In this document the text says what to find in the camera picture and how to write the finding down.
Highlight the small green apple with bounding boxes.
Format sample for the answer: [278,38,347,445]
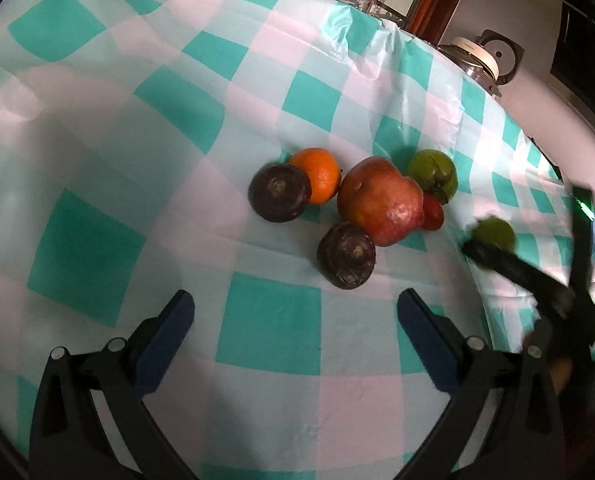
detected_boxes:
[472,217,517,258]

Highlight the large green apple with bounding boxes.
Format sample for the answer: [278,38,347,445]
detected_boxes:
[407,149,458,206]

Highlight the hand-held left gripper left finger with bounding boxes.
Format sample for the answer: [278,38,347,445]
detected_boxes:
[28,289,201,480]

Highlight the small red tomato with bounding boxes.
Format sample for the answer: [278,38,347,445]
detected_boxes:
[420,194,445,231]

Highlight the grey round appliance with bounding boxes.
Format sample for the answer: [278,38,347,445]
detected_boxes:
[477,29,524,86]

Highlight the red pomegranate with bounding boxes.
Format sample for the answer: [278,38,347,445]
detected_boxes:
[337,156,425,247]

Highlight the orange mandarin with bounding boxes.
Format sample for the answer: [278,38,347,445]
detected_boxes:
[290,147,342,206]

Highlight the teal white checkered tablecloth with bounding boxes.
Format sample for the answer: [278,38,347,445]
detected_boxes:
[0,0,595,480]

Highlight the dark purple passion fruit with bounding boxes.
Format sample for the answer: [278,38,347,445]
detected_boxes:
[248,164,312,223]
[317,221,377,291]

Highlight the dark cabinet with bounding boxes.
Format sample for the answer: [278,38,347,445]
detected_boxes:
[550,0,595,126]

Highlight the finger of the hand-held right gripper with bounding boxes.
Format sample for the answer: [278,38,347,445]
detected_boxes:
[462,239,577,318]

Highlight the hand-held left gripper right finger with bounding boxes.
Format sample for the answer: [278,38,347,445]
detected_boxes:
[392,287,568,480]

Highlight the white lidded kitchen appliance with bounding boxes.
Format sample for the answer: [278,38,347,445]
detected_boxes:
[437,36,503,98]

